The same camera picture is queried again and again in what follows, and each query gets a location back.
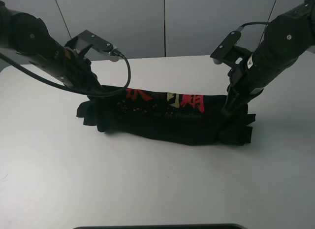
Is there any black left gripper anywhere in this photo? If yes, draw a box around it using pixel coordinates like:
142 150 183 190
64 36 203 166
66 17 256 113
55 45 103 94

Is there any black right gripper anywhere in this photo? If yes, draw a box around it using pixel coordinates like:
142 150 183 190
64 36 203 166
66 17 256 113
221 46 263 117

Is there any black printed t-shirt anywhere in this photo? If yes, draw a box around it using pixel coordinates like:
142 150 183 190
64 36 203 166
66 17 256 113
76 88 256 146

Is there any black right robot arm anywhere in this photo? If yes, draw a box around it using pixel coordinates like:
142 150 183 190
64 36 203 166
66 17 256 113
222 0 315 116

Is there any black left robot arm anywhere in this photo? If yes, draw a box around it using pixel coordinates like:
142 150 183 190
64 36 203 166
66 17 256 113
0 2 104 94

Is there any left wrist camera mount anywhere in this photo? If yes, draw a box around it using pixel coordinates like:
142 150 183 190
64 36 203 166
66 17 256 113
65 30 125 62

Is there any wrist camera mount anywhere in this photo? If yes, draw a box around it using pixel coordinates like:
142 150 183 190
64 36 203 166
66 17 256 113
65 30 125 62
210 31 241 66

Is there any black left camera cable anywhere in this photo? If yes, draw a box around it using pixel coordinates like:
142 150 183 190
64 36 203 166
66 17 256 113
0 50 131 96

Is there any black camera cable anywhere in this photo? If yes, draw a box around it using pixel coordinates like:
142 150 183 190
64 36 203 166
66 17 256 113
0 50 131 96
236 22 271 46

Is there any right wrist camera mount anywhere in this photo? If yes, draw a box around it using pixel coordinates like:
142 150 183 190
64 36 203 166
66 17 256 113
210 31 241 66

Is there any black right camera cable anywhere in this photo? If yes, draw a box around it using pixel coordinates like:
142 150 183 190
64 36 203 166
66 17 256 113
236 22 271 46

